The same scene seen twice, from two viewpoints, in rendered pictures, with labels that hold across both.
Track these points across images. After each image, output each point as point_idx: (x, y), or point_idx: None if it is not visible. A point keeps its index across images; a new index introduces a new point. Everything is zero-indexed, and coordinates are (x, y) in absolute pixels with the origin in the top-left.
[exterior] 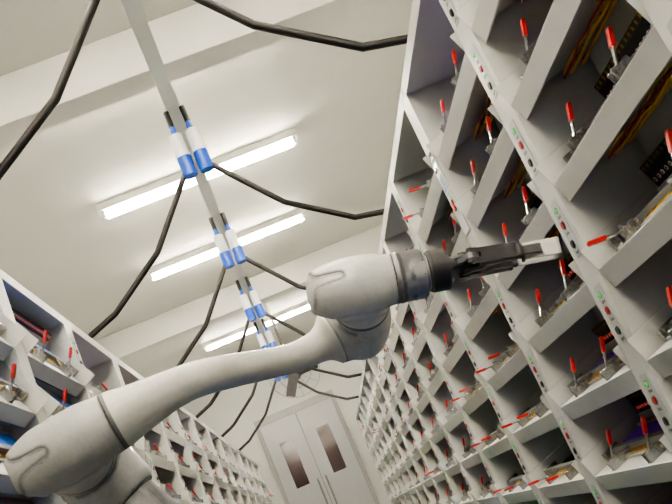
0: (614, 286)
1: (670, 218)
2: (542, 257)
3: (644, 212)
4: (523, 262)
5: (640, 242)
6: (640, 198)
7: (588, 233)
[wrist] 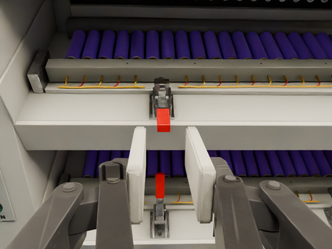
0: (25, 149)
1: (331, 138)
2: (145, 174)
3: (167, 71)
4: (143, 209)
5: (215, 135)
6: (42, 7)
7: (2, 50)
